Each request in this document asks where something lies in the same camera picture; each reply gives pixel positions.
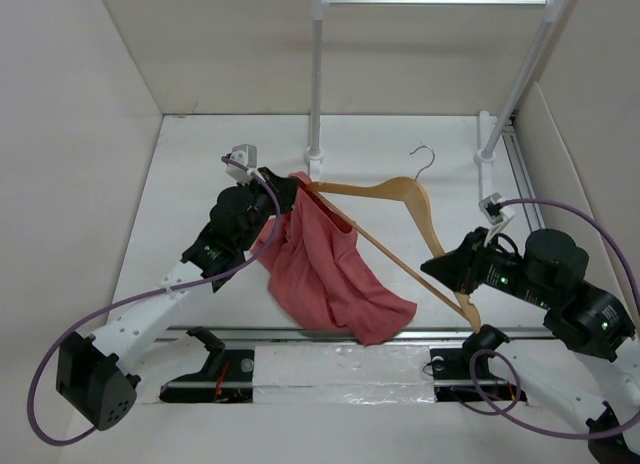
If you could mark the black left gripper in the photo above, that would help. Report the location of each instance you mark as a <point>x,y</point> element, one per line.
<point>285,188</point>

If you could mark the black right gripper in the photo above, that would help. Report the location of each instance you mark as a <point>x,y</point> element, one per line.
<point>458,270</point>

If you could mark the wooden clothes hanger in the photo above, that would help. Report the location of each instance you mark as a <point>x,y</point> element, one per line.
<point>413,196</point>

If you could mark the red t shirt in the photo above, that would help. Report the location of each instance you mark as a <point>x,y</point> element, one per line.
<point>318,277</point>

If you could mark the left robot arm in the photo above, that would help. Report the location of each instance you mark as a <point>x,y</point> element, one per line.
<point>96,374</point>

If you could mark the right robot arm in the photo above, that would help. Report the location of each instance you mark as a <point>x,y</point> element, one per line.
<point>591,322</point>

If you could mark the white clothes rack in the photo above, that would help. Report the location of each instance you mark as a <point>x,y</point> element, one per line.
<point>489,131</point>

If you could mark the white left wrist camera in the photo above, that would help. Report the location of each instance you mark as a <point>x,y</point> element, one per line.
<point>241,162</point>

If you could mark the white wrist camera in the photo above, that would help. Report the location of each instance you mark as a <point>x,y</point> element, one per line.
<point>496,212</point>
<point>241,162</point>

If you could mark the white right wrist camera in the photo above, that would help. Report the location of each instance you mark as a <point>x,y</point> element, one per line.
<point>496,212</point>

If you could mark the aluminium side rail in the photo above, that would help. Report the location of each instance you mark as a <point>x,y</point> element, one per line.
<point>525,190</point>

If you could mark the aluminium front rail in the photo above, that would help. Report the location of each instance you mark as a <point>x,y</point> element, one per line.
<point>255,337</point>

